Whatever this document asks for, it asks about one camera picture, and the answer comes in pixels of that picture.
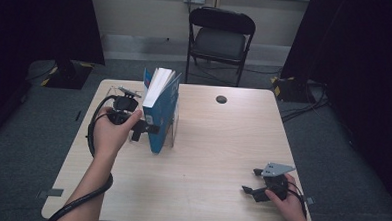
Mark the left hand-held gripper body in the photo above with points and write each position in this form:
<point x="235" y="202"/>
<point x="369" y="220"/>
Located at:
<point x="124" y="107"/>

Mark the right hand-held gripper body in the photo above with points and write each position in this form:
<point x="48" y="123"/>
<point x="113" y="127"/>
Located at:
<point x="277" y="184"/>

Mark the blue book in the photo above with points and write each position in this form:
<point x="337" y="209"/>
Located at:
<point x="162" y="112"/>

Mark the clear acrylic book rack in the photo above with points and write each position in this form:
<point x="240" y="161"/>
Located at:
<point x="171" y="136"/>

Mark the person's left hand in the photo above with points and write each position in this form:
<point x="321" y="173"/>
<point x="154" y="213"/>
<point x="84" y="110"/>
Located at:
<point x="111" y="137"/>

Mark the person's right hand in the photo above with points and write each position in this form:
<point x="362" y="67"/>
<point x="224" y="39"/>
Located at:
<point x="291" y="204"/>

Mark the grey tape piece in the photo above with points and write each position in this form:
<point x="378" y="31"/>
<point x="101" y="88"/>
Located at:
<point x="48" y="193"/>
<point x="310" y="200"/>

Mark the black tape strip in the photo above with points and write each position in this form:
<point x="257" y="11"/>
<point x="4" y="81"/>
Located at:
<point x="78" y="115"/>

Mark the black stand base striped tape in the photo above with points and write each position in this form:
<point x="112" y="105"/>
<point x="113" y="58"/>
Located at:
<point x="68" y="76"/>
<point x="291" y="89"/>

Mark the black folding chair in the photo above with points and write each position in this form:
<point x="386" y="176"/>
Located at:
<point x="218" y="43"/>

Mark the dark curtain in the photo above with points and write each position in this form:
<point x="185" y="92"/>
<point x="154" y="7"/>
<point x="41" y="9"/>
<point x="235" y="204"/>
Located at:
<point x="30" y="33"/>
<point x="362" y="64"/>

